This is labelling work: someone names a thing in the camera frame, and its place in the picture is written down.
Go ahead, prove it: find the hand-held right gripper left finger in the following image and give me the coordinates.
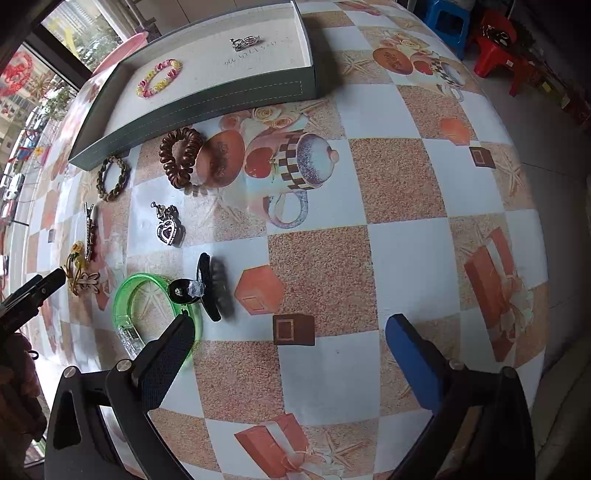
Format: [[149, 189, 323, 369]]
[[44, 314, 197, 480]]

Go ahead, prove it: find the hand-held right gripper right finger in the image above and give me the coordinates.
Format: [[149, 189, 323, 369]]
[[385, 314, 539, 480]]

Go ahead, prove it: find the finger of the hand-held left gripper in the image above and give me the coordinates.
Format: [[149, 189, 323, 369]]
[[0, 268, 66, 334]]

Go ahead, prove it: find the beige looped flower hair clip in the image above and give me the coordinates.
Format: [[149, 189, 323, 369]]
[[67, 270, 101, 295]]

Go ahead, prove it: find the yellow hair accessory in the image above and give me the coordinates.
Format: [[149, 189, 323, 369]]
[[65, 242, 90, 278]]

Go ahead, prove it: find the green translucent bracelet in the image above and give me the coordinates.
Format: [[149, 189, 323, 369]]
[[113, 273, 204, 365]]

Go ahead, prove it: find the silver alligator hair clip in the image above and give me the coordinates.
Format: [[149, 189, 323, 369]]
[[83, 203, 100, 261]]

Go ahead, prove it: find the black claw hair clip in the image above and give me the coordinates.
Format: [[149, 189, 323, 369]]
[[196, 252, 235, 322]]

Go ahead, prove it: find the brown braided bracelet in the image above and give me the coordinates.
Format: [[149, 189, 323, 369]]
[[96, 155, 132, 202]]

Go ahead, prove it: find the brown spiral hair tie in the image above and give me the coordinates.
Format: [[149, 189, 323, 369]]
[[159, 127, 206, 189]]

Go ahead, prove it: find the grey-green jewelry tray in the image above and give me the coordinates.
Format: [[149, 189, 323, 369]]
[[68, 0, 326, 171]]

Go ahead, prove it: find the person's left hand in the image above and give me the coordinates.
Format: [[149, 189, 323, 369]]
[[0, 332, 48, 444]]

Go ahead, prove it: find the black crystal hair clip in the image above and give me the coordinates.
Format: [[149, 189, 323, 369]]
[[168, 278, 206, 305]]

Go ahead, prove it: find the red paper window decoration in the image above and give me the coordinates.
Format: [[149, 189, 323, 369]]
[[0, 51, 35, 97]]

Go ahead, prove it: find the pink plastic basin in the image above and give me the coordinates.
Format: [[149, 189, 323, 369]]
[[90, 31, 149, 77]]

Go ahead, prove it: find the red plastic stool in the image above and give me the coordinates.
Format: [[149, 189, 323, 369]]
[[475, 9, 539, 95]]

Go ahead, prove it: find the blue plastic stool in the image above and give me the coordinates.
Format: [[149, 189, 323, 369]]
[[424, 0, 474, 60]]

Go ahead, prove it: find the pink yellow beaded bracelet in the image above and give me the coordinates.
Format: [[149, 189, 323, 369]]
[[136, 59, 182, 99]]

